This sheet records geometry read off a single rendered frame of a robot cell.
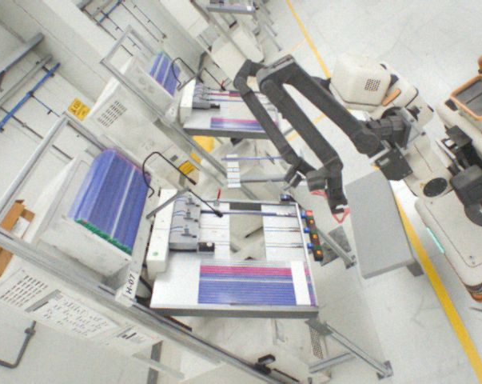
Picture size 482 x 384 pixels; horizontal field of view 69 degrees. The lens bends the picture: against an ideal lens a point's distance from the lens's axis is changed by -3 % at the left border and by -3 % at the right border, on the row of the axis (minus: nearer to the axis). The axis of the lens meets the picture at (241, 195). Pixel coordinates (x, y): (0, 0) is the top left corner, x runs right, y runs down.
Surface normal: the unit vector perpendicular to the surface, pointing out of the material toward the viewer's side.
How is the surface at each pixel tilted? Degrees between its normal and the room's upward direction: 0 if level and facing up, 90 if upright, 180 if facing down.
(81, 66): 90
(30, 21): 90
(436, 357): 0
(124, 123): 90
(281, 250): 45
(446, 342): 0
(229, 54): 90
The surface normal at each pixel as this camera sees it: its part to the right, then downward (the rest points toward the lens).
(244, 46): 0.03, 0.65
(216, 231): 0.08, -0.76
